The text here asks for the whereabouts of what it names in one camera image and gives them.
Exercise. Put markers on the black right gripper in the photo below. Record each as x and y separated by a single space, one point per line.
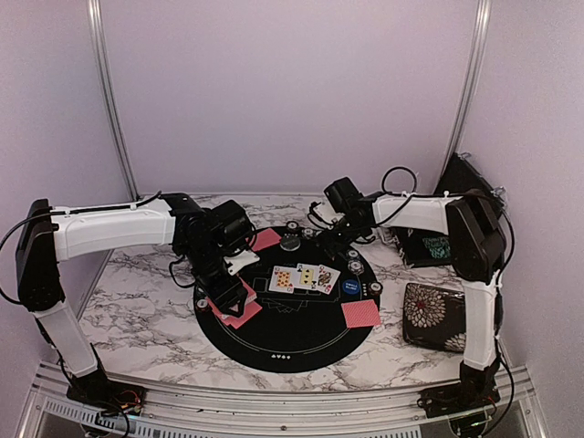
332 246

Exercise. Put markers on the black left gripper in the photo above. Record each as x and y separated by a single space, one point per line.
224 295

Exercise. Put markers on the grey chip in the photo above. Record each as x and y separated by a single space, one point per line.
356 267

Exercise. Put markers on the red card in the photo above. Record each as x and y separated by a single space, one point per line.
361 314
235 322
266 238
252 308

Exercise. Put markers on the blue small blind button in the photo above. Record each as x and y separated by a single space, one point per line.
352 288

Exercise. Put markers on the black dealer button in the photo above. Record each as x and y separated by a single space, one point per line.
290 243

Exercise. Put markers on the red playing card deck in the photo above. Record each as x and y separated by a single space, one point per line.
229 296

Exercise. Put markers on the queen of hearts card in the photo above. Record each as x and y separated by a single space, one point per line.
283 279

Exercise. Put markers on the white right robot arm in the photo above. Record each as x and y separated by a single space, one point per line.
478 264

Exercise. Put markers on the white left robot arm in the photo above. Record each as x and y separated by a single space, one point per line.
63 246

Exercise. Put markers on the round black poker mat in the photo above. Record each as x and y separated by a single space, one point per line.
297 332

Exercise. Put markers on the black poker chip case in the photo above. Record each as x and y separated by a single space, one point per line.
422 248

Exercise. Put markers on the floral patterned pouch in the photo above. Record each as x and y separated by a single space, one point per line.
434 318

